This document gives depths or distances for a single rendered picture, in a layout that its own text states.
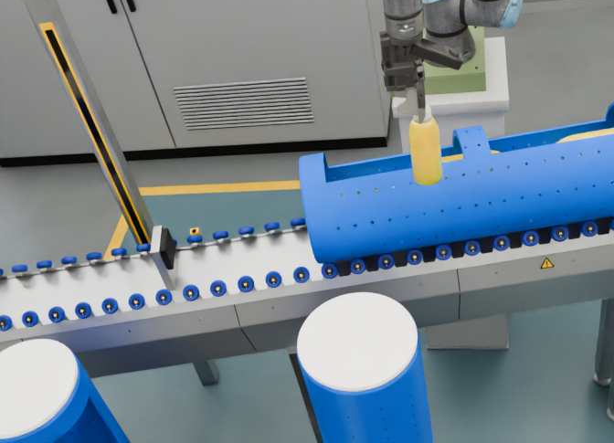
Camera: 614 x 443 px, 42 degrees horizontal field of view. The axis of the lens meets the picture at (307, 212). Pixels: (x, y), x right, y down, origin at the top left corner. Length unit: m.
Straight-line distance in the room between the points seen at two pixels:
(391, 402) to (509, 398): 1.18
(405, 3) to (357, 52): 2.04
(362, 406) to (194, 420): 1.38
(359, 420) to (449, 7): 1.09
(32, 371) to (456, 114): 1.31
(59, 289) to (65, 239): 1.66
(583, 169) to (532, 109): 2.15
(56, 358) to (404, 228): 0.91
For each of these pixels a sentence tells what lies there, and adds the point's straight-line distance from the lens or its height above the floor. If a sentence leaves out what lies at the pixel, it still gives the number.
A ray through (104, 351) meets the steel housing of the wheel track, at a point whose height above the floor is 0.82.
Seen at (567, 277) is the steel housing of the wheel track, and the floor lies 0.83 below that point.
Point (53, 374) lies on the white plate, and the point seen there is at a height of 1.04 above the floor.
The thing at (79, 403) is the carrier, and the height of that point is 0.99.
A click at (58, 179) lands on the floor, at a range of 4.45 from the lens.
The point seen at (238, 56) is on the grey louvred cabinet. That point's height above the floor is 0.61.
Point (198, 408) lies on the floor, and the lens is 3.15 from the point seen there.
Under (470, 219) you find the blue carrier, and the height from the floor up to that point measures 1.10.
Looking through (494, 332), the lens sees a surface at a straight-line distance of 3.03.
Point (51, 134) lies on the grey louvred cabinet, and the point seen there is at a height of 0.23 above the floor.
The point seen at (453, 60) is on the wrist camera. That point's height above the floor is 1.57.
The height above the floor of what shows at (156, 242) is 1.08.
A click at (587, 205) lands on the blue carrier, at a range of 2.05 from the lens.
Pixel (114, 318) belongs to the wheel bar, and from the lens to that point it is 2.25.
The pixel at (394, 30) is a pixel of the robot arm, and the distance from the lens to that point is 1.62.
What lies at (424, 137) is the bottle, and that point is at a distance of 1.77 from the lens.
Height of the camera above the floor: 2.50
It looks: 42 degrees down
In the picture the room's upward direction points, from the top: 14 degrees counter-clockwise
